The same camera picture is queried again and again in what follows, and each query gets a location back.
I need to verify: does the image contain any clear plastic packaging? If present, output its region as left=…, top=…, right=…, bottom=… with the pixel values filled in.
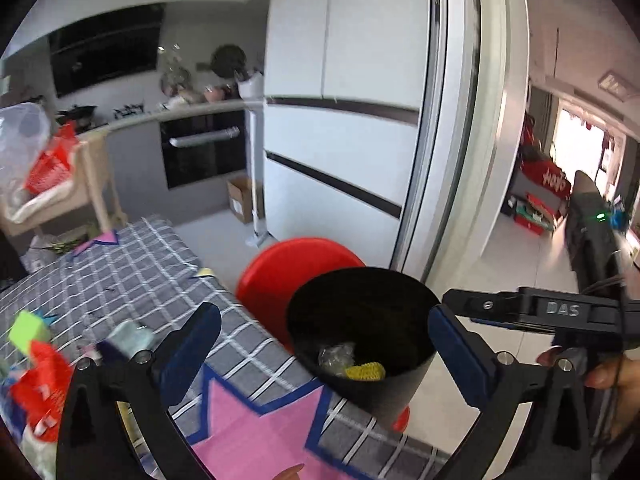
left=318, top=342, right=355, bottom=377

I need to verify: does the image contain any red crumpled wrapper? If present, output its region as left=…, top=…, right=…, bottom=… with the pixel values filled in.
left=10, top=340, right=73, bottom=443

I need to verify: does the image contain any white refrigerator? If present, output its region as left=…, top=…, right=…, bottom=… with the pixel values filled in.
left=264, top=0, right=428, bottom=268

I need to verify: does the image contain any person's right hand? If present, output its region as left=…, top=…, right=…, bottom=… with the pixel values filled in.
left=536, top=346, right=640, bottom=441

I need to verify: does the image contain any black built-in oven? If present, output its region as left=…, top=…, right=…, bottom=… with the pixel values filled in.
left=160, top=110, right=246, bottom=188

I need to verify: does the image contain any cardboard box on floor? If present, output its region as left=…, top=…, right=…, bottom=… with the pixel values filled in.
left=227, top=174, right=264, bottom=224

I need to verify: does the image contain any green sponge block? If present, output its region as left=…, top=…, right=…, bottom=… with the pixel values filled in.
left=9, top=310, right=51, bottom=358

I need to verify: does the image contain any red plastic basket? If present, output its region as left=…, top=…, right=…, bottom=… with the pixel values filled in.
left=24, top=120, right=79, bottom=195

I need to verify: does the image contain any red round stool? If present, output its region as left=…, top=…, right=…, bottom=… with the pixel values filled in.
left=235, top=237, right=409, bottom=431

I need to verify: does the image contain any white stick vacuum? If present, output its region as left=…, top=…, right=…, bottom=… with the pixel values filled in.
left=243, top=98, right=268, bottom=249

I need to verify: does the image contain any red printed box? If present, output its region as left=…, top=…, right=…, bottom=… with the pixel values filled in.
left=520, top=160, right=572, bottom=200

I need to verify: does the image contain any grey checkered tablecloth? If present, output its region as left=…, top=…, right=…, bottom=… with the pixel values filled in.
left=1, top=217, right=447, bottom=479

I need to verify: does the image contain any beige plastic chair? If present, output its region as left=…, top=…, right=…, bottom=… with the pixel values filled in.
left=1, top=131, right=127, bottom=236

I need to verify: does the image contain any light blue navy wrapper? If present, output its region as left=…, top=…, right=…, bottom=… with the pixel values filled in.
left=96, top=320, right=155, bottom=362

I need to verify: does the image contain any black trash bin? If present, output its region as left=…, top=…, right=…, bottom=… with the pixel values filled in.
left=286, top=266, right=439, bottom=428

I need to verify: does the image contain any black range hood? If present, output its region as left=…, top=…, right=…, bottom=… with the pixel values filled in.
left=48, top=3, right=165, bottom=98

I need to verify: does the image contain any yellow textured sponge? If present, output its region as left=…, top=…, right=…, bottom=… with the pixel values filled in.
left=344, top=362, right=386, bottom=382

